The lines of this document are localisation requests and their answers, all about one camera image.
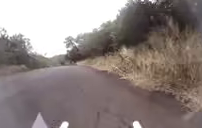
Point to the green bushes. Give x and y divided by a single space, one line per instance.
12 51

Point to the grey asphalt road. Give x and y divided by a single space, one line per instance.
82 96

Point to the row of dark trees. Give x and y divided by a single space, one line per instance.
139 26

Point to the dry grass verge with trees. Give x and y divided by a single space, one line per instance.
162 66

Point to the dry grass verge with bushes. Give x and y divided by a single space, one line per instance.
4 70

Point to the robot's own part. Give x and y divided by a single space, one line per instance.
136 125
64 125

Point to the distant hill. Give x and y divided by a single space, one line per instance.
58 60

